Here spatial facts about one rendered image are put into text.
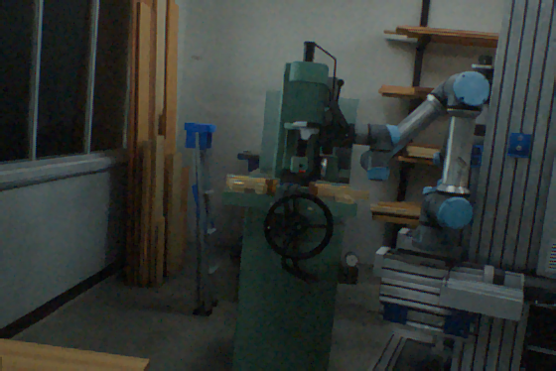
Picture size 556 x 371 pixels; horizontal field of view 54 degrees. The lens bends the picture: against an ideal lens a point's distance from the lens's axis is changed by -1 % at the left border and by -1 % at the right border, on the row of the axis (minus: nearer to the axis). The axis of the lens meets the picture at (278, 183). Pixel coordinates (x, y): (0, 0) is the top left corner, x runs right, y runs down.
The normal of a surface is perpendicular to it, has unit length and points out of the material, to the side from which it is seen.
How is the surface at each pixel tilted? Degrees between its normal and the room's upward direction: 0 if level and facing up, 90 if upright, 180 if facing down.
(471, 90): 83
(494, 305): 90
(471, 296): 90
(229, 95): 90
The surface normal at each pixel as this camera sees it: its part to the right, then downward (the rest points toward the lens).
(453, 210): 0.03, 0.25
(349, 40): -0.13, 0.11
